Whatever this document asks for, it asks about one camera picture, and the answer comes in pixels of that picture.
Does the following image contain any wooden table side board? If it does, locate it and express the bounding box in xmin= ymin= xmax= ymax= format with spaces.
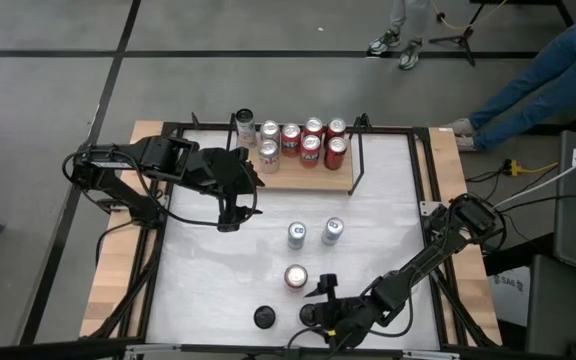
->
xmin=420 ymin=127 xmax=503 ymax=347
xmin=78 ymin=119 xmax=170 ymax=339

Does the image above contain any dark red soda can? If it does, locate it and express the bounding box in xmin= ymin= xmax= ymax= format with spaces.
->
xmin=325 ymin=117 xmax=348 ymax=141
xmin=323 ymin=135 xmax=349 ymax=171

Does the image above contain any grey equipment box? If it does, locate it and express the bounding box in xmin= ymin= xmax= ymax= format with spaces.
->
xmin=524 ymin=253 xmax=576 ymax=360

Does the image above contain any red Fanta strawberry can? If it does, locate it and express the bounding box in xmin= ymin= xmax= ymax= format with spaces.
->
xmin=299 ymin=133 xmax=323 ymax=170
xmin=283 ymin=263 xmax=310 ymax=291
xmin=280 ymin=122 xmax=302 ymax=159
xmin=302 ymin=116 xmax=325 ymax=139

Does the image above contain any black aluminium table frame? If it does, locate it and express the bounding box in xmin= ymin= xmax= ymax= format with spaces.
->
xmin=80 ymin=112 xmax=503 ymax=360

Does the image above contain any standing person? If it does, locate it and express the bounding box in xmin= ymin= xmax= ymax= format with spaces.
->
xmin=366 ymin=0 xmax=434 ymax=71

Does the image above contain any yellow cable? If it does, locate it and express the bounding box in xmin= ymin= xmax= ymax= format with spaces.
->
xmin=428 ymin=0 xmax=512 ymax=30

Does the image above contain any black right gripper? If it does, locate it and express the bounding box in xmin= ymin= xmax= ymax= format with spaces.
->
xmin=305 ymin=273 xmax=384 ymax=346

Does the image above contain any seated person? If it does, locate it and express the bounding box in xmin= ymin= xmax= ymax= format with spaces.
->
xmin=442 ymin=0 xmax=576 ymax=153

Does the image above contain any black can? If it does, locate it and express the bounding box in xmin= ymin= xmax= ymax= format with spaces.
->
xmin=299 ymin=303 xmax=321 ymax=329
xmin=253 ymin=305 xmax=277 ymax=330

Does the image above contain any yellow power strip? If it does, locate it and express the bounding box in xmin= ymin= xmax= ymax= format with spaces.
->
xmin=503 ymin=158 xmax=525 ymax=177

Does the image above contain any white cable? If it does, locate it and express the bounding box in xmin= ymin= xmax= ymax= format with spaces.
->
xmin=492 ymin=143 xmax=576 ymax=210

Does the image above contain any black tripod stand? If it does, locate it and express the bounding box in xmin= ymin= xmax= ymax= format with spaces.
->
xmin=427 ymin=0 xmax=512 ymax=67

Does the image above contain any wooden shelf with black frame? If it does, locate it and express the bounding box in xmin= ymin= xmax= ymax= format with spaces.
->
xmin=225 ymin=112 xmax=372 ymax=196

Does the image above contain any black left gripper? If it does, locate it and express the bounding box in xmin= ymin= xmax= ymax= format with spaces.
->
xmin=187 ymin=145 xmax=266 ymax=232

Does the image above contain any white Celsius Peach Vibe can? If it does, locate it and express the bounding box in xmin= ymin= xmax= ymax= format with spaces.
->
xmin=234 ymin=107 xmax=259 ymax=150

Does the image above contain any silver Diet Coke can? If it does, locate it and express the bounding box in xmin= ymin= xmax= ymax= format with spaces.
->
xmin=259 ymin=119 xmax=281 ymax=144
xmin=257 ymin=138 xmax=281 ymax=175

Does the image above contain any blue silver Red Bull can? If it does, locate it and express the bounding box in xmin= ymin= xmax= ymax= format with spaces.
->
xmin=320 ymin=217 xmax=345 ymax=246
xmin=286 ymin=221 xmax=308 ymax=251

